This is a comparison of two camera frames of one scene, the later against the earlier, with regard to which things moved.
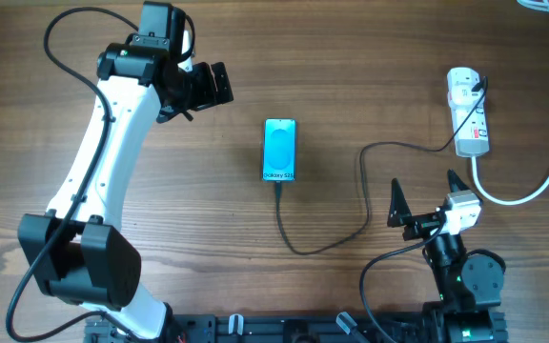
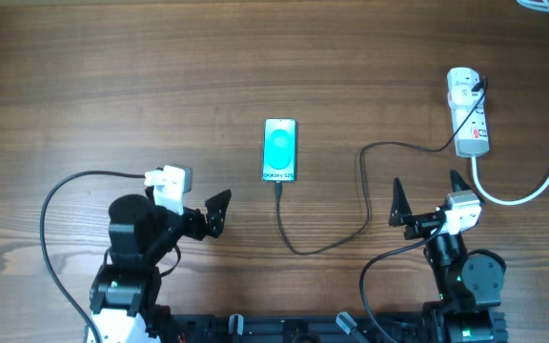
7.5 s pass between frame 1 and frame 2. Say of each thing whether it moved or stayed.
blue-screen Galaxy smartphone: stayed
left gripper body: moved
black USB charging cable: stayed
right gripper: stayed
